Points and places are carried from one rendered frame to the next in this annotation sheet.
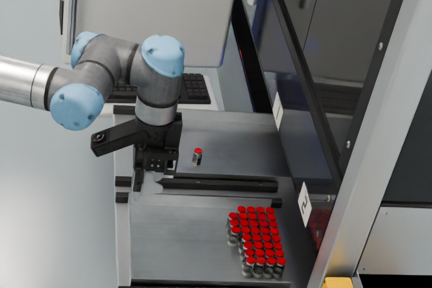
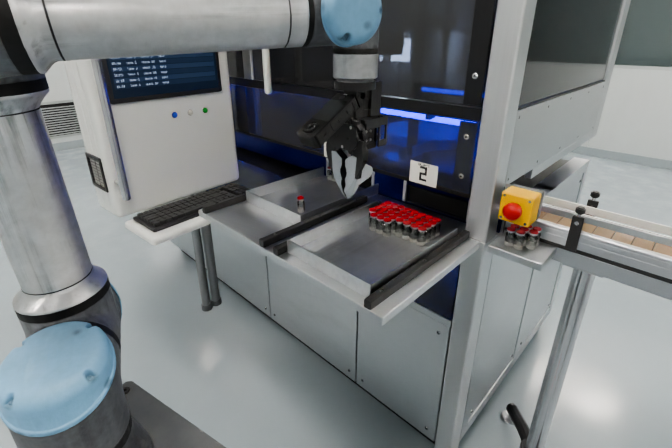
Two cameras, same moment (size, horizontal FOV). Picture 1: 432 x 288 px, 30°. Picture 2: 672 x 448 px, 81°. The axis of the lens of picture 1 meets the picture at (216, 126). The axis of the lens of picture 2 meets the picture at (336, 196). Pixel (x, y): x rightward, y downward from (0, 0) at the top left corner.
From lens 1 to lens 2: 1.14 m
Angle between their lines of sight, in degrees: 32
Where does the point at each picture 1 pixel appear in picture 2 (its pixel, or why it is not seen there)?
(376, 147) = (521, 45)
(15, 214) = not seen: hidden behind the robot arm
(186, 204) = (328, 230)
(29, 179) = not seen: hidden behind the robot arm
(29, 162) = not seen: hidden behind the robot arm
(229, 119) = (289, 184)
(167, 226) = (334, 248)
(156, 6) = (182, 140)
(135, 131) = (346, 102)
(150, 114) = (366, 64)
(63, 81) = not seen: outside the picture
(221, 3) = (226, 125)
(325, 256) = (488, 180)
